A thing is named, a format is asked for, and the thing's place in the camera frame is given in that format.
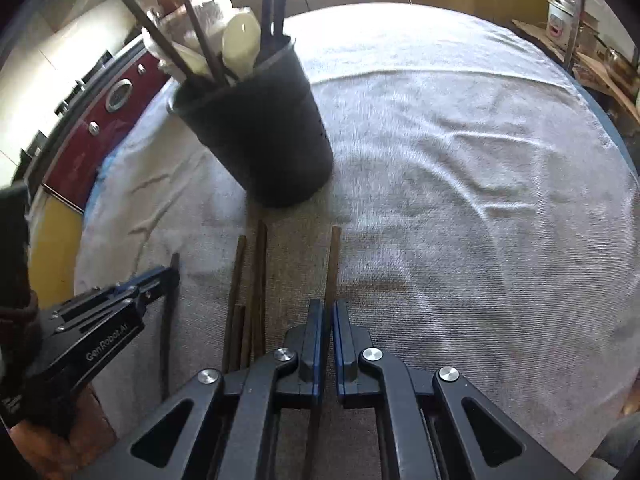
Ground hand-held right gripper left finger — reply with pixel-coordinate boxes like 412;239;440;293
75;299;325;480

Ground white rice cooker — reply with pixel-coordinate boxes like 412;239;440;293
546;0;582;39

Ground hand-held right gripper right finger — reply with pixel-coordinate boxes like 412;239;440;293
332;299;586;480

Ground grey tablecloth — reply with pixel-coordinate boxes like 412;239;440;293
74;4;640;473

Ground black utensil holder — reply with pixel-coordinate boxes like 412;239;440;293
167;35;335;208

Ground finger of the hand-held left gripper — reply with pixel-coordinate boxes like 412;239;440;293
114;265;182;307

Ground red oven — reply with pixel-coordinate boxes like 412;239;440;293
42;42;173;213

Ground wooden rack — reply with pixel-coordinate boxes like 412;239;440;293
512;19;640;126

